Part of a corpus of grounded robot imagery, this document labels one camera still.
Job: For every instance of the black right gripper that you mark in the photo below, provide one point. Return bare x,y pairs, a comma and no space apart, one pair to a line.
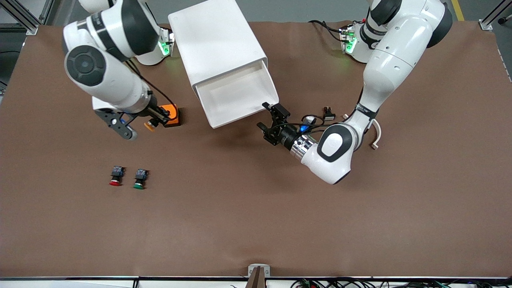
155,112

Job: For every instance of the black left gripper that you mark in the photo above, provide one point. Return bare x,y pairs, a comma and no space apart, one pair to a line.
284,135

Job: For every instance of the yellow push button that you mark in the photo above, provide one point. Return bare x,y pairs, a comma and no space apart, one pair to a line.
150,127

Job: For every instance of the white cabinet drawer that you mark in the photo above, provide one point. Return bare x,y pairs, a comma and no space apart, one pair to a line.
236,100

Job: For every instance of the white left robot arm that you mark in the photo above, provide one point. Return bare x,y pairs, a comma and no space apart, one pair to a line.
396,60

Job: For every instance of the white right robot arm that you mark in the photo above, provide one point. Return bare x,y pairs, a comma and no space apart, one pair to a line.
112,84

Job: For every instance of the green push button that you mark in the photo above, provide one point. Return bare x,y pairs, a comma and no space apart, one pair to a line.
140,180

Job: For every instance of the red push button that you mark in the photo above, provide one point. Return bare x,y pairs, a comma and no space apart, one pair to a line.
116,176

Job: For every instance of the white drawer cabinet housing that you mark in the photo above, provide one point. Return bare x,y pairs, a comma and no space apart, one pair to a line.
216,40

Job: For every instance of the brown table cover sheet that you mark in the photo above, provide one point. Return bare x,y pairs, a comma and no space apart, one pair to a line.
256,208

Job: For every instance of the orange button enclosure box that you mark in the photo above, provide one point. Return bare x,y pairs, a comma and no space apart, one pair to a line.
174,112

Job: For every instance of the small black switch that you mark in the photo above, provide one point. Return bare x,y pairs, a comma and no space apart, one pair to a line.
328,115

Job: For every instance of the white curved plastic bracket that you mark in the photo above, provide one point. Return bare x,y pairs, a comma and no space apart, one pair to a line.
374,146

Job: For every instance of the grey metal bracket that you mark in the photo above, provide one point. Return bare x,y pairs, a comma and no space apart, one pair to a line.
258,270

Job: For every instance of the aluminium frame profile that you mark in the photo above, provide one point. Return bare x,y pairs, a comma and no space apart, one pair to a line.
486,24
32,29

